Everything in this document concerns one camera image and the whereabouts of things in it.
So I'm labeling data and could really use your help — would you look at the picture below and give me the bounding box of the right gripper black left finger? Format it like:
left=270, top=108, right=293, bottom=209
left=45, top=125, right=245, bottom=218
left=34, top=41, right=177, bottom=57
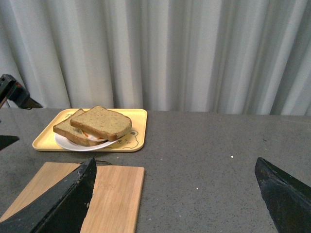
left=0, top=158, right=97, bottom=233

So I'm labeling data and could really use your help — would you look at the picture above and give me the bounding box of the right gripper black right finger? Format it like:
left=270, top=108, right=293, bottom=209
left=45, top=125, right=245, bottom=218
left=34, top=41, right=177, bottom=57
left=255, top=157, right=311, bottom=233

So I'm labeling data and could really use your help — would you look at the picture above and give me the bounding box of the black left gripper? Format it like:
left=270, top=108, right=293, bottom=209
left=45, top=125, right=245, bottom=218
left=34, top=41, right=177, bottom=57
left=0, top=74, right=43, bottom=150

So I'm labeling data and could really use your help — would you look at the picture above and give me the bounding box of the yellow bear tray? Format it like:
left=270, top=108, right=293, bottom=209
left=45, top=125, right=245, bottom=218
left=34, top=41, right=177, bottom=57
left=33, top=108, right=147, bottom=152

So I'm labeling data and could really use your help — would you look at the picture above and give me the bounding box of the fried egg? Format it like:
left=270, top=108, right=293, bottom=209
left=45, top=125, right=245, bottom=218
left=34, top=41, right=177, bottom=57
left=82, top=131, right=106, bottom=142

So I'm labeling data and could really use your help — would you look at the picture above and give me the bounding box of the wooden cutting board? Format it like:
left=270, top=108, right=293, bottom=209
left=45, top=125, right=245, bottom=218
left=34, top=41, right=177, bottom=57
left=0, top=162, right=144, bottom=233

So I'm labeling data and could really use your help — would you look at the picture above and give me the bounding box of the grey curtain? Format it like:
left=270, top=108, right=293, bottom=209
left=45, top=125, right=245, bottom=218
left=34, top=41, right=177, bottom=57
left=0, top=0, right=311, bottom=116

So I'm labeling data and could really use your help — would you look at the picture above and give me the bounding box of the white round plate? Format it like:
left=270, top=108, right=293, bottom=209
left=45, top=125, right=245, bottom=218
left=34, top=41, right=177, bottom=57
left=54, top=133, right=119, bottom=151

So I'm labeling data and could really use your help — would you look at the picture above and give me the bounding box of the bread slice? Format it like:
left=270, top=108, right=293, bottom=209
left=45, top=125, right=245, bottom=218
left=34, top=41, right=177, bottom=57
left=53, top=109, right=106, bottom=147
left=70, top=106, right=132, bottom=141

